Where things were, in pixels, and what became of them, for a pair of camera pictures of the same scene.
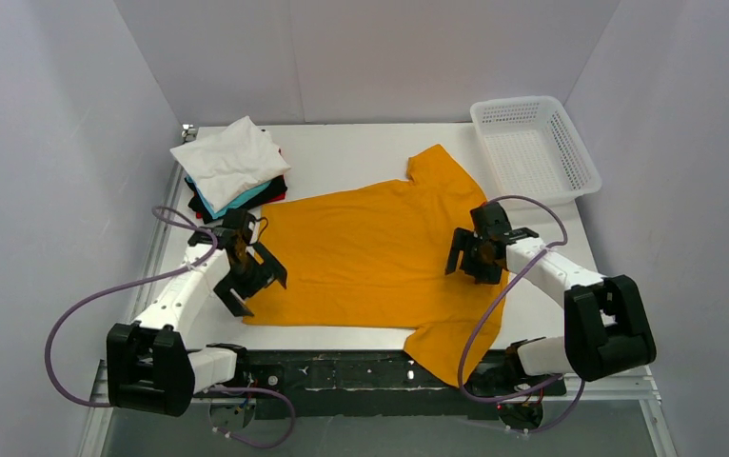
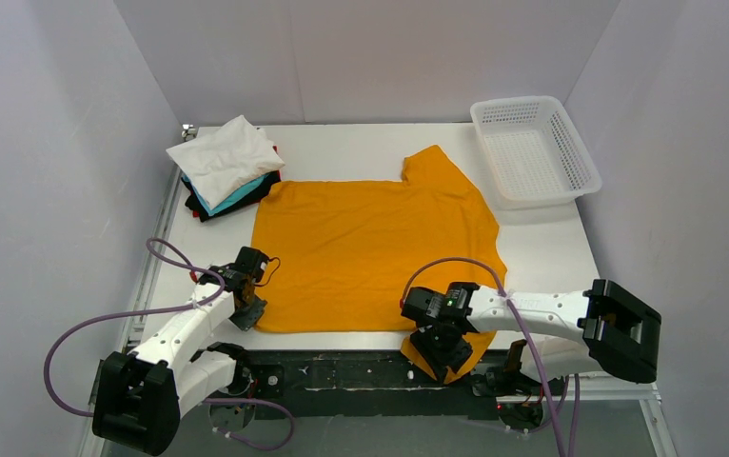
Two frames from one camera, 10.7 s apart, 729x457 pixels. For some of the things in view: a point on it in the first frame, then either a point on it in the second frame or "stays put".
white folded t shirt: (228, 162) stays put
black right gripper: (475, 253) -> (439, 347)
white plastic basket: (528, 147) stays put
